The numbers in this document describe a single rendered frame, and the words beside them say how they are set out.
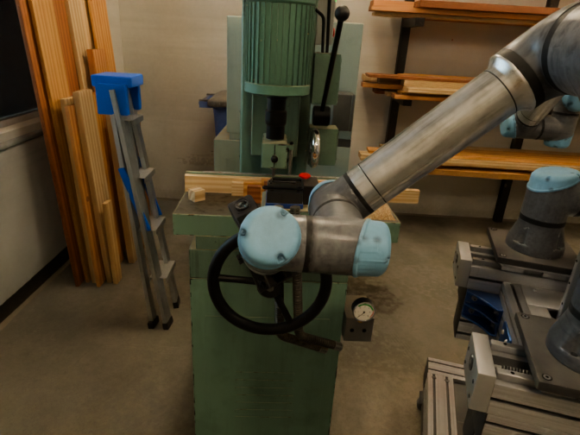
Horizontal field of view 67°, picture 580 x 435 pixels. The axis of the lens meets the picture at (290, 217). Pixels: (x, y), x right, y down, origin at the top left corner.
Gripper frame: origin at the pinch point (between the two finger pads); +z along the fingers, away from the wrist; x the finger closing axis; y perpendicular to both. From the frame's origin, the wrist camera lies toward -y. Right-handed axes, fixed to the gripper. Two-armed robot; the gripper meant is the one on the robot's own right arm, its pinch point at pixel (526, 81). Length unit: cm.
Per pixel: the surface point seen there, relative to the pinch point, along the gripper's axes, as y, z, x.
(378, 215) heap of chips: 24, -63, -64
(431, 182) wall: 97, 178, 15
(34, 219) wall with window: 55, 33, -228
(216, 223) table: 22, -68, -107
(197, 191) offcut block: 15, -59, -113
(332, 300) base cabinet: 48, -66, -77
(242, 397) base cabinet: 81, -68, -107
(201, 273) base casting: 36, -68, -113
